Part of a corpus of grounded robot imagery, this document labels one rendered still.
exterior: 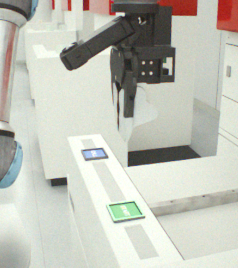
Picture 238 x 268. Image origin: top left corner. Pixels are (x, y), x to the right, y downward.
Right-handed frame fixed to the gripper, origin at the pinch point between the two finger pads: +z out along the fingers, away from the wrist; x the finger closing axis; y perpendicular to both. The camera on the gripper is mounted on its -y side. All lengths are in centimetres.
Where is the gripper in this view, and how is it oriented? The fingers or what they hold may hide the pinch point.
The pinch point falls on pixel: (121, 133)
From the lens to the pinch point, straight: 57.6
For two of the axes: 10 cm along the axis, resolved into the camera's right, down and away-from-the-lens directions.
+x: -2.6, -3.3, 9.1
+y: 9.6, -0.9, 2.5
